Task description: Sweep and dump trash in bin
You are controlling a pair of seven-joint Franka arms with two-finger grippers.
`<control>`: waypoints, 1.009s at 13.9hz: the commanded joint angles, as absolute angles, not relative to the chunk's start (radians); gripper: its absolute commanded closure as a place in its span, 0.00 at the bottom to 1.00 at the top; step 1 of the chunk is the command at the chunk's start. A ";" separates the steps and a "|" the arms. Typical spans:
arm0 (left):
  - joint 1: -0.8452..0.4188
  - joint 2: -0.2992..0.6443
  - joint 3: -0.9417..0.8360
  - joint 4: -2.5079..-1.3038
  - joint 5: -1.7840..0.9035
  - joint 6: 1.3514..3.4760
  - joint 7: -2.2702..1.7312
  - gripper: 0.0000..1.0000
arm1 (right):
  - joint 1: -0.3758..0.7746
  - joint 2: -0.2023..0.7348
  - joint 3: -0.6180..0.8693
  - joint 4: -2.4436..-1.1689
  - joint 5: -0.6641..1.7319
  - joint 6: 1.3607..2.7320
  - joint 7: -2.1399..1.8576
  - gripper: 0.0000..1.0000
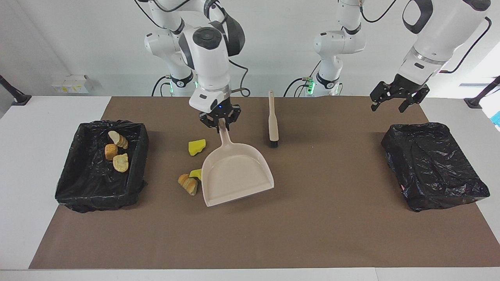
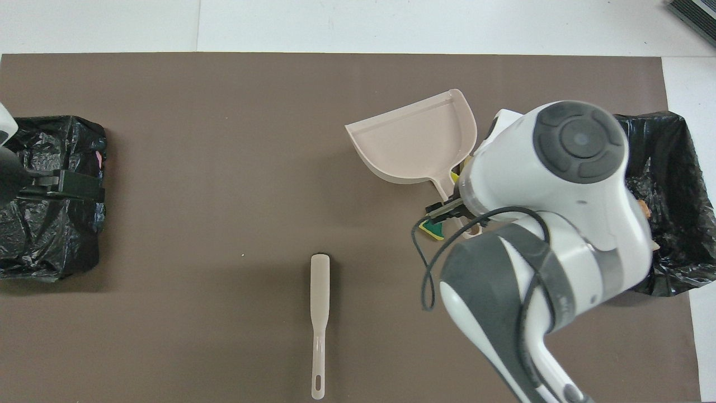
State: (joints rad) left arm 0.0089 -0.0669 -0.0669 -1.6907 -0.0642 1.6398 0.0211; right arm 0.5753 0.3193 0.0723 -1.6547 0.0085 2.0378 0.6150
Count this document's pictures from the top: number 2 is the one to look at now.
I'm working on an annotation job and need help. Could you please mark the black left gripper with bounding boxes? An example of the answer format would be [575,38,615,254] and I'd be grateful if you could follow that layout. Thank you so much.
[0,147,106,203]

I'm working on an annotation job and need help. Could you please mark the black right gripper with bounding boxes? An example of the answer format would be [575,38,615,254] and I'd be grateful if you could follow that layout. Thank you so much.
[425,197,469,222]

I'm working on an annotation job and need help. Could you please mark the yellow green sponge piece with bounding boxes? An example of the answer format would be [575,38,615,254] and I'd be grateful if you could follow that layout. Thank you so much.
[420,218,446,242]

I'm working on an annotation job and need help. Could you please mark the beige plastic dustpan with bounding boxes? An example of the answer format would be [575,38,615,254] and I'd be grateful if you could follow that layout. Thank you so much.
[344,88,483,240]

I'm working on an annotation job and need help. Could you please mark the beige brush black bristles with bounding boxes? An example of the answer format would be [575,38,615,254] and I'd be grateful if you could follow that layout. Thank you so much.
[310,253,331,401]

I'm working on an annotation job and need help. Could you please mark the bin with black bag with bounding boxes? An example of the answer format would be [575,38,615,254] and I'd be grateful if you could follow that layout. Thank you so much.
[613,111,716,297]
[0,115,108,282]

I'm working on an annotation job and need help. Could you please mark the brown table mat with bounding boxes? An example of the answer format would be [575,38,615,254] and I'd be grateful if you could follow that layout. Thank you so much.
[0,53,703,403]

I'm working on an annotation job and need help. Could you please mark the dark grey ribbed panel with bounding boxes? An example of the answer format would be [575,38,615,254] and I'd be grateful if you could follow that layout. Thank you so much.
[667,0,716,48]

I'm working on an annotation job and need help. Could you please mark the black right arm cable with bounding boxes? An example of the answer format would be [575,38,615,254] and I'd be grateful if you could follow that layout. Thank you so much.
[411,206,553,403]

